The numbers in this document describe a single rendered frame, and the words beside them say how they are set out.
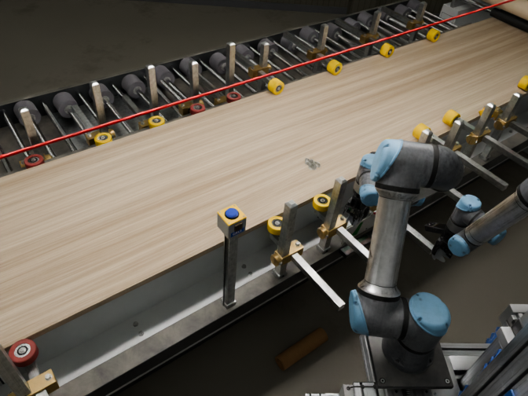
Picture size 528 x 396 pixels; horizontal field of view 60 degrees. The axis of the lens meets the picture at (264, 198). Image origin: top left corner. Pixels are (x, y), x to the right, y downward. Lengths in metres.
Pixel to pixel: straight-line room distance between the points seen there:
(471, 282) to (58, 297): 2.41
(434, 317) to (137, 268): 1.03
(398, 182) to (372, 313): 0.35
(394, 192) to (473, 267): 2.12
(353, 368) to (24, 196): 1.80
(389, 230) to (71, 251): 1.17
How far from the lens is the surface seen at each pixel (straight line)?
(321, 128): 2.43
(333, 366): 2.59
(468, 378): 1.58
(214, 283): 2.03
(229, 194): 1.99
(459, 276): 3.19
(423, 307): 1.31
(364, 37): 3.29
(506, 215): 1.55
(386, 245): 1.24
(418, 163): 1.21
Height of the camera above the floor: 2.29
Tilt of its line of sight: 45 degrees down
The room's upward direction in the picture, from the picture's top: 6 degrees clockwise
